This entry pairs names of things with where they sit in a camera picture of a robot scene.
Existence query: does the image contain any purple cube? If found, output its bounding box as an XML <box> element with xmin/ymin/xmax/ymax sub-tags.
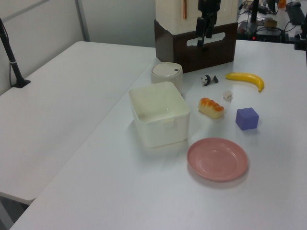
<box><xmin>235</xmin><ymin>107</ymin><xmax>260</xmax><ymax>131</ymax></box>

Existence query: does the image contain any cream round trash can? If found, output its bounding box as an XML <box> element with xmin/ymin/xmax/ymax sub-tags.
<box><xmin>150</xmin><ymin>61</ymin><xmax>184</xmax><ymax>94</ymax></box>

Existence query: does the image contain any small white crumpled object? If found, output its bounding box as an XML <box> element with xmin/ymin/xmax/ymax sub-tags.
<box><xmin>222</xmin><ymin>90</ymin><xmax>234</xmax><ymax>102</ymax></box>

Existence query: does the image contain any toy bread loaf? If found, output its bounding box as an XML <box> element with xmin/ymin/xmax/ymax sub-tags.
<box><xmin>198</xmin><ymin>97</ymin><xmax>225</xmax><ymax>119</ymax></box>

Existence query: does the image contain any cream plastic cabinet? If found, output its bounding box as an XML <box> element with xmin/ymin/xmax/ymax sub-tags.
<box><xmin>155</xmin><ymin>0</ymin><xmax>239</xmax><ymax>35</ymax></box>

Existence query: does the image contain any black background stand pole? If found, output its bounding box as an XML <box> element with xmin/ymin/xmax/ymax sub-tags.
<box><xmin>249</xmin><ymin>0</ymin><xmax>260</xmax><ymax>23</ymax></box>

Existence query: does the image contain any black device with red light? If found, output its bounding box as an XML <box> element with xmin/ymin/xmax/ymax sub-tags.
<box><xmin>237</xmin><ymin>21</ymin><xmax>283</xmax><ymax>42</ymax></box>

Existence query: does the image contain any black clamp mount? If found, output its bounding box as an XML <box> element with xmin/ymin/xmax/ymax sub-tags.
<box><xmin>291</xmin><ymin>16</ymin><xmax>307</xmax><ymax>51</ymax></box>

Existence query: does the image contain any dark brown wooden crate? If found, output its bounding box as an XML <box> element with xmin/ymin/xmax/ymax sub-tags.
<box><xmin>153</xmin><ymin>19</ymin><xmax>238</xmax><ymax>74</ymax></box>

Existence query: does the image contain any pink plastic plate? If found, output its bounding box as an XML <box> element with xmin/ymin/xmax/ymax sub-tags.
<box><xmin>187</xmin><ymin>137</ymin><xmax>249</xmax><ymax>182</ymax></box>

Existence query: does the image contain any black keyboard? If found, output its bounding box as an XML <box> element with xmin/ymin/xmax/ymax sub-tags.
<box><xmin>285</xmin><ymin>1</ymin><xmax>307</xmax><ymax>25</ymax></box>

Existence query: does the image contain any white square plastic box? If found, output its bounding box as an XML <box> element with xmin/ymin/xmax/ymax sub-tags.
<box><xmin>128</xmin><ymin>81</ymin><xmax>191</xmax><ymax>149</ymax></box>

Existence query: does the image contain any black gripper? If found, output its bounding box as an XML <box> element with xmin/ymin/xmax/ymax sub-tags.
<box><xmin>195</xmin><ymin>0</ymin><xmax>222</xmax><ymax>48</ymax></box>

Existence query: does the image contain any yellow toy banana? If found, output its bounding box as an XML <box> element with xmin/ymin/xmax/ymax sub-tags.
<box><xmin>224</xmin><ymin>72</ymin><xmax>265</xmax><ymax>93</ymax></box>

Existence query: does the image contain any black camera stand pole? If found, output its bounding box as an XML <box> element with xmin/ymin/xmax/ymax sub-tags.
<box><xmin>0</xmin><ymin>18</ymin><xmax>31</xmax><ymax>89</ymax></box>

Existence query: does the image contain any small panda toy figure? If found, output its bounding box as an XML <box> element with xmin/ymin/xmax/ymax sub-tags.
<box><xmin>201</xmin><ymin>74</ymin><xmax>219</xmax><ymax>88</ymax></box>

